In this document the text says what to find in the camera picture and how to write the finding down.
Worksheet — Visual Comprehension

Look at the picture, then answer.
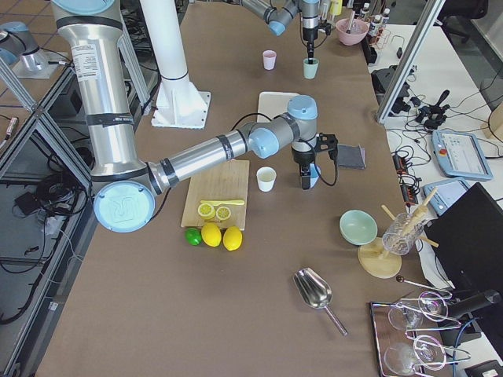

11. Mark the green lime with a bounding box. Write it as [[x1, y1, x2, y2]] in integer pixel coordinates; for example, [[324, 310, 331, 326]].
[[184, 228, 203, 246]]

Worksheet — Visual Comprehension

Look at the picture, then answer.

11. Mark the lemon half left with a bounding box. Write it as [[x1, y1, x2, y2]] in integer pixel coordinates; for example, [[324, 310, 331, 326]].
[[197, 203, 216, 220]]

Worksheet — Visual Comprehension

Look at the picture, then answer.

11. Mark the upper wine glass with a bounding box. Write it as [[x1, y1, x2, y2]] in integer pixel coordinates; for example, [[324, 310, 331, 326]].
[[388, 291, 448, 331]]

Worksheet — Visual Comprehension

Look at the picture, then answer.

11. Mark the steel metal scoop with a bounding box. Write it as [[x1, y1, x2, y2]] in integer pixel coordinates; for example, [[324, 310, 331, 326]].
[[293, 267, 348, 336]]

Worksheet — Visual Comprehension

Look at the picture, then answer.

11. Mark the cream plastic tray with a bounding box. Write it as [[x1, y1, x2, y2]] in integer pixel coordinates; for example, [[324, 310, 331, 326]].
[[256, 91, 298, 123]]

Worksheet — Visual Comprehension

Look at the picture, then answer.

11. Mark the lower wine glass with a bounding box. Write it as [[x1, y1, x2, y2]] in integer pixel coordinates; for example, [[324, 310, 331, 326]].
[[384, 335, 446, 376]]

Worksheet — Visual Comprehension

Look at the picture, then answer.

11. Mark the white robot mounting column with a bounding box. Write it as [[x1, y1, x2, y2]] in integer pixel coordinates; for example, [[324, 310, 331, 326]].
[[141, 0, 211, 130]]

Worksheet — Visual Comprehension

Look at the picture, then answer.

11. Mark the wire wine glass rack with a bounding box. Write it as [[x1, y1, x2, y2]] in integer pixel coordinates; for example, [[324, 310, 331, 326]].
[[398, 291, 472, 368]]

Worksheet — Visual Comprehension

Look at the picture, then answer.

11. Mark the dark grey folded cloth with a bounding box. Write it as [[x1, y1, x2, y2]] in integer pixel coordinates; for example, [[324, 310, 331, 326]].
[[337, 145, 366, 170]]

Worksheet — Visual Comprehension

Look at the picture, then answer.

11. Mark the lemon half right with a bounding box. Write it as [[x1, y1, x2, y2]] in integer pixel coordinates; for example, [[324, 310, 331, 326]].
[[215, 206, 232, 221]]

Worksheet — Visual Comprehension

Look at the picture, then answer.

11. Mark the black monitor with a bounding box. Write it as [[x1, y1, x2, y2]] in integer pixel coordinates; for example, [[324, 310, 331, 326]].
[[425, 183, 502, 292]]

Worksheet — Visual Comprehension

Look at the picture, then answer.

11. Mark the blue teach pendant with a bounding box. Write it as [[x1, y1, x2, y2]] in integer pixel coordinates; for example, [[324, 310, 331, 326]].
[[423, 178, 470, 216], [431, 130, 494, 181]]

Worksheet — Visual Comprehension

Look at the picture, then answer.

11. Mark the cream plastic cup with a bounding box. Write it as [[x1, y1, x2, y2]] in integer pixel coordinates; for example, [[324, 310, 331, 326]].
[[256, 167, 277, 192]]

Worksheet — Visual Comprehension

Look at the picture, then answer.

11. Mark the green plastic bowl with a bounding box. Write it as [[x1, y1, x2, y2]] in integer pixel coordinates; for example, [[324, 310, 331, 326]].
[[340, 210, 377, 246]]

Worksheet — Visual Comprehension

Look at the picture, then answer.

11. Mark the wooden cup tree stand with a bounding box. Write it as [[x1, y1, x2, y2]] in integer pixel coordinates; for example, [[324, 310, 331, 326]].
[[358, 188, 439, 279]]

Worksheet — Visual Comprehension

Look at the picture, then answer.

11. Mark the lemon half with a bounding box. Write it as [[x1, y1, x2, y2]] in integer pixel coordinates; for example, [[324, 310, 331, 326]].
[[197, 203, 216, 220], [215, 206, 232, 221]]

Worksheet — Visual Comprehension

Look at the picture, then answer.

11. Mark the wooden cutting board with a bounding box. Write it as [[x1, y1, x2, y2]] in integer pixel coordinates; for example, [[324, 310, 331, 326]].
[[181, 159, 250, 231]]

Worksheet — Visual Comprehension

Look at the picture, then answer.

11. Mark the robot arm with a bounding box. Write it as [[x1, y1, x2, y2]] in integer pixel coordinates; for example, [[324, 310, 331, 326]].
[[52, 1, 318, 232], [233, 0, 320, 64]]

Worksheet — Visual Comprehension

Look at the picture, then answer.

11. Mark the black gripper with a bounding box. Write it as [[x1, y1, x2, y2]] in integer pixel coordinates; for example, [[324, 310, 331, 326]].
[[292, 141, 316, 190], [301, 26, 317, 64]]

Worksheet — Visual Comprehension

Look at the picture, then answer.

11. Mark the green plastic cup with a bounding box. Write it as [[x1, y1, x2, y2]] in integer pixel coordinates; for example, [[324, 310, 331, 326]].
[[303, 58, 319, 79]]

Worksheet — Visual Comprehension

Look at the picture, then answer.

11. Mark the blue plastic cup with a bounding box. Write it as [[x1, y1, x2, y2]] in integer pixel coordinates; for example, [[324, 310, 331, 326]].
[[310, 163, 320, 189]]

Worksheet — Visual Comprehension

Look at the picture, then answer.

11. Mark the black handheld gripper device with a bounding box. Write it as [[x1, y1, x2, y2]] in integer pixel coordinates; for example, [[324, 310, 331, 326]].
[[415, 90, 450, 130]]

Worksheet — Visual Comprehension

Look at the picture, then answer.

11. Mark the pink plastic cup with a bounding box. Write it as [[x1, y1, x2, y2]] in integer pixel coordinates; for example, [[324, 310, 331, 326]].
[[263, 50, 277, 71]]

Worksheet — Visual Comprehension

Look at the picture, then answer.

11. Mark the whole yellow lemon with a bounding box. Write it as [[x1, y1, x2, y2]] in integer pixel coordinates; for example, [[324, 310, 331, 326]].
[[223, 226, 243, 251], [200, 223, 222, 247]]

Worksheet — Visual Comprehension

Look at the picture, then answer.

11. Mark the metal muddler tool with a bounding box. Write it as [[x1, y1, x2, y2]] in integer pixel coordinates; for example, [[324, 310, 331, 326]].
[[346, 10, 355, 34]]

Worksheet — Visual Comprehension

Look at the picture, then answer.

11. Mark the yellow plastic bottle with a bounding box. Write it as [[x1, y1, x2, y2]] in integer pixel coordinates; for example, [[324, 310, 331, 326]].
[[330, 0, 343, 16]]

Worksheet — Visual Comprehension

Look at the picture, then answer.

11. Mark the yellow plastic knife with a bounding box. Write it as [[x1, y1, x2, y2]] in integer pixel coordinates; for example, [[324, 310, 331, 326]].
[[200, 199, 245, 206]]

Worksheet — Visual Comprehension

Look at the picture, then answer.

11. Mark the whole yellow lemon right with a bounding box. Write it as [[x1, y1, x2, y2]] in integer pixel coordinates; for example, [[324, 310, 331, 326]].
[[223, 226, 243, 251]]

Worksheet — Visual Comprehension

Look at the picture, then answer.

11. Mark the pink bowl with ice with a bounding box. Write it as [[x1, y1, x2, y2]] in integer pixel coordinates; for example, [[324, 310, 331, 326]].
[[335, 18, 369, 46]]

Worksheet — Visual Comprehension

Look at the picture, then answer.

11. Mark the whole yellow lemon left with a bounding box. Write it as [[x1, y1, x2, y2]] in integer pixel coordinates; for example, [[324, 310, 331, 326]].
[[200, 223, 222, 247]]

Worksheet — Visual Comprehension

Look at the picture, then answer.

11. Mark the aluminium frame post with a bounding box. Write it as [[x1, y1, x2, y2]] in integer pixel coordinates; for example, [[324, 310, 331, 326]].
[[376, 0, 445, 125]]

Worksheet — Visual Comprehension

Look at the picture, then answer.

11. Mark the clear textured glass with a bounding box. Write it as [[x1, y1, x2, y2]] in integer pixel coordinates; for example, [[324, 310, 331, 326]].
[[382, 213, 425, 255]]

